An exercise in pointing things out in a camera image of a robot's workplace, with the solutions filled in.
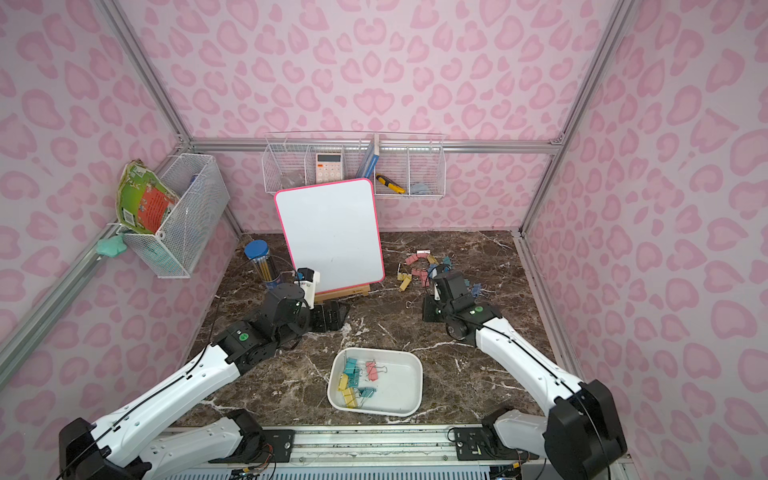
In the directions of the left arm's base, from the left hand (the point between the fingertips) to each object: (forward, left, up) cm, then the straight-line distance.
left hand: (336, 300), depth 75 cm
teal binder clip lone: (-11, -3, -18) cm, 22 cm away
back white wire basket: (+49, -17, +6) cm, 52 cm away
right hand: (+4, -23, -7) cm, 25 cm away
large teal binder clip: (-17, -7, -18) cm, 26 cm away
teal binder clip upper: (+29, -34, -21) cm, 50 cm away
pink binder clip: (-11, -9, -18) cm, 23 cm away
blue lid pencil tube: (+18, +25, -1) cm, 31 cm away
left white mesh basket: (+7, +38, +11) cm, 40 cm away
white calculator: (+42, +6, +10) cm, 44 cm away
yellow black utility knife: (+41, -13, +5) cm, 43 cm away
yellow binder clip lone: (-18, -3, -19) cm, 26 cm away
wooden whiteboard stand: (+14, -4, -17) cm, 23 cm away
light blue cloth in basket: (+40, -23, +3) cm, 46 cm away
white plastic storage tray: (-16, -16, -21) cm, 31 cm away
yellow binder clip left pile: (+20, -18, -19) cm, 33 cm away
